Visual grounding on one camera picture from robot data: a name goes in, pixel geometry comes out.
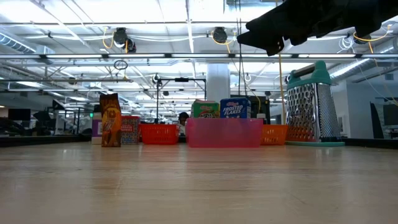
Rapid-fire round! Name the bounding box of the black hanging cable loop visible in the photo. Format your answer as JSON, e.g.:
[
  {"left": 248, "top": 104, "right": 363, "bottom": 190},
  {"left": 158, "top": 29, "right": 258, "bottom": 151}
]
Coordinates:
[{"left": 113, "top": 59, "right": 129, "bottom": 71}]

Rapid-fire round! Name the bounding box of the black ceiling cord reel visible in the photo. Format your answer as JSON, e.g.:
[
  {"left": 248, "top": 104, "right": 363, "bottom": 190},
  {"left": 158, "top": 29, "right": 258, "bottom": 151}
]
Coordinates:
[
  {"left": 112, "top": 27, "right": 137, "bottom": 54},
  {"left": 353, "top": 30, "right": 373, "bottom": 45},
  {"left": 212, "top": 26, "right": 228, "bottom": 44}
]

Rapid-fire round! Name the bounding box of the black camera rig frame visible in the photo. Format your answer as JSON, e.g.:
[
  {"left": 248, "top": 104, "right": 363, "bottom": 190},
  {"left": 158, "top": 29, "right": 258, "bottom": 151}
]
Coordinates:
[{"left": 156, "top": 77, "right": 208, "bottom": 124}]

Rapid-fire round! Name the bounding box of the pink plastic bin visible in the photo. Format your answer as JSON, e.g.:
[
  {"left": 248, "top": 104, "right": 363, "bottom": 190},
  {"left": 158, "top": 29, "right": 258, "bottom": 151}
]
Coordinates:
[{"left": 185, "top": 117, "right": 264, "bottom": 149}]

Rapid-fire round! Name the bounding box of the yellow hanging cable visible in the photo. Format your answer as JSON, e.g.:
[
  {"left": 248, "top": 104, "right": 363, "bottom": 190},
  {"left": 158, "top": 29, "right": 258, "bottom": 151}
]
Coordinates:
[{"left": 277, "top": 52, "right": 287, "bottom": 125}]

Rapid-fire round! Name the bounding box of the black hanging coiled cable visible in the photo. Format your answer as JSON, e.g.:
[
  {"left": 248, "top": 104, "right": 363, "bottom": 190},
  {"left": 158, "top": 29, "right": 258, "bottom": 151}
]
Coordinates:
[{"left": 235, "top": 0, "right": 249, "bottom": 98}]

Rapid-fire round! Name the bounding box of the person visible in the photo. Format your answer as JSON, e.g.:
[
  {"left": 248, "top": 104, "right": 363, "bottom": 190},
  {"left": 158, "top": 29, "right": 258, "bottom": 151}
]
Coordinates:
[{"left": 178, "top": 111, "right": 190, "bottom": 136}]

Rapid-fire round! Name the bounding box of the silver air duct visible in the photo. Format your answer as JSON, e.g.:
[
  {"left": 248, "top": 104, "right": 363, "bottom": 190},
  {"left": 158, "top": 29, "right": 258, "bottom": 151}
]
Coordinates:
[
  {"left": 0, "top": 30, "right": 55, "bottom": 56},
  {"left": 329, "top": 39, "right": 398, "bottom": 83}
]

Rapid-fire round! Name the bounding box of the teal metal box grater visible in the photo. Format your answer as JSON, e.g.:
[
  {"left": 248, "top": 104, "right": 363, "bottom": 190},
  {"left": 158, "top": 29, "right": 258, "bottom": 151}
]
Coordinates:
[{"left": 285, "top": 60, "right": 346, "bottom": 147}]

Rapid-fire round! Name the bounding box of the black monitor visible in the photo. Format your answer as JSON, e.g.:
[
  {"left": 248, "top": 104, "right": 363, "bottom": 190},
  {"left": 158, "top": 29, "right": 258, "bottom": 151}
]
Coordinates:
[{"left": 7, "top": 108, "right": 32, "bottom": 122}]

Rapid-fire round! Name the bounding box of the blue Frosted Flakes cereal box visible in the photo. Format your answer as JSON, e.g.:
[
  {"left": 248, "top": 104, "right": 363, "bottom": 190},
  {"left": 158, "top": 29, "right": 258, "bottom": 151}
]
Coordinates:
[{"left": 220, "top": 97, "right": 252, "bottom": 119}]

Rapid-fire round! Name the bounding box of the small red block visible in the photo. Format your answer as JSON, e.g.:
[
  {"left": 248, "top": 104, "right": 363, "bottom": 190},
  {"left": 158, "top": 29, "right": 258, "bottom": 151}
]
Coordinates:
[{"left": 120, "top": 115, "right": 141, "bottom": 145}]

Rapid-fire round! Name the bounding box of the orange plastic basket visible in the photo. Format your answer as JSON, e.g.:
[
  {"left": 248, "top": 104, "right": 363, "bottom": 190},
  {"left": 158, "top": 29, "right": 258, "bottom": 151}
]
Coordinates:
[{"left": 260, "top": 124, "right": 289, "bottom": 146}]

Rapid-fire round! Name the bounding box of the brown snack packet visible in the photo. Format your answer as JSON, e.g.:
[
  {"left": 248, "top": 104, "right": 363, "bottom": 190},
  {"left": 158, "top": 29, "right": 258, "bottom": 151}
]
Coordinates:
[{"left": 99, "top": 93, "right": 123, "bottom": 148}]

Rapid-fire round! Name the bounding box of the red plastic basket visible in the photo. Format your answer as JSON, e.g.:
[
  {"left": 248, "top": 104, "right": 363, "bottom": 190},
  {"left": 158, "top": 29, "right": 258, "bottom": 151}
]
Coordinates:
[{"left": 139, "top": 123, "right": 181, "bottom": 146}]

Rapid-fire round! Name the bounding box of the ceiling light bar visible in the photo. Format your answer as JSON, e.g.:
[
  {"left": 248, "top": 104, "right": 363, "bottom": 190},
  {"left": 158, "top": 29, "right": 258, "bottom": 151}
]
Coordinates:
[
  {"left": 46, "top": 54, "right": 103, "bottom": 59},
  {"left": 108, "top": 54, "right": 165, "bottom": 58},
  {"left": 298, "top": 54, "right": 357, "bottom": 58},
  {"left": 171, "top": 54, "right": 229, "bottom": 58}
]

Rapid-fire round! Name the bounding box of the spice jar black lid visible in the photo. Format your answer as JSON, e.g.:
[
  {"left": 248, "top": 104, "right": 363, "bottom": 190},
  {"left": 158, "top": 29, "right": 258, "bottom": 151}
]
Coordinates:
[{"left": 91, "top": 105, "right": 103, "bottom": 145}]

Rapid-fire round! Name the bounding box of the green Apple Jacks cereal box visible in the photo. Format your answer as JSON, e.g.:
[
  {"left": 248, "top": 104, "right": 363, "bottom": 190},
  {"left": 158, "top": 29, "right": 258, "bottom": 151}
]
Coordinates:
[{"left": 190, "top": 99, "right": 221, "bottom": 119}]

